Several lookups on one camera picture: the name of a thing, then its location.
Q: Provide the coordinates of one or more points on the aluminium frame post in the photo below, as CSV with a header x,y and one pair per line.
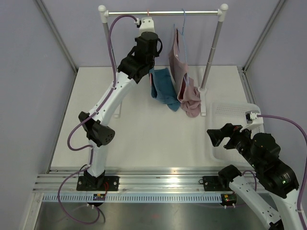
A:
x,y
259,43
47,16

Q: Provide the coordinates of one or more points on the aluminium frame post right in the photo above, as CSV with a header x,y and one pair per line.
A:
x,y
259,43

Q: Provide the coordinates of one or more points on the pink tank top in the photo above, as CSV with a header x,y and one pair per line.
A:
x,y
187,93

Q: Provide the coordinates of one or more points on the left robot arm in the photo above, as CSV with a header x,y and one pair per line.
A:
x,y
138,62

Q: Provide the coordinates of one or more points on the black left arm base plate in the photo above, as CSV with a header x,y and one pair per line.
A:
x,y
108,183

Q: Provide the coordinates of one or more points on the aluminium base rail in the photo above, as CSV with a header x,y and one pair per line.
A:
x,y
163,180

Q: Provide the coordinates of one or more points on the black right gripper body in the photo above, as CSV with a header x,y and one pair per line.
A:
x,y
240,140

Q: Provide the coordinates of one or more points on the white plastic basket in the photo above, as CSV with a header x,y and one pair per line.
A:
x,y
221,113

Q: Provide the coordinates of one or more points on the teal tank top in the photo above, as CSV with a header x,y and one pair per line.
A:
x,y
162,88

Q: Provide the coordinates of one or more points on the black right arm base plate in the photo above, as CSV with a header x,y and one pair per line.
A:
x,y
212,184

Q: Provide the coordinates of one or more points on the white clothes rack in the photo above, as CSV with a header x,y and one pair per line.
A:
x,y
162,61

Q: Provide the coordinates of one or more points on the aluminium frame post left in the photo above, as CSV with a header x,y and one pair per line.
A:
x,y
47,16

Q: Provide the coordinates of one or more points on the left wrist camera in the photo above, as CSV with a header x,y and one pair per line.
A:
x,y
145,24

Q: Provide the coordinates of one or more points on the white slotted cable duct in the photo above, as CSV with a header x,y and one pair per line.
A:
x,y
134,198

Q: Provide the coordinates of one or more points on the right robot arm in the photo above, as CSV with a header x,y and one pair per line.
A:
x,y
262,153

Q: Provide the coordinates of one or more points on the pink wire hanger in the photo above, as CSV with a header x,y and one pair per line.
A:
x,y
149,35

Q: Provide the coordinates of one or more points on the blue wire hanger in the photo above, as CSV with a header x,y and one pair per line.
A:
x,y
185,47

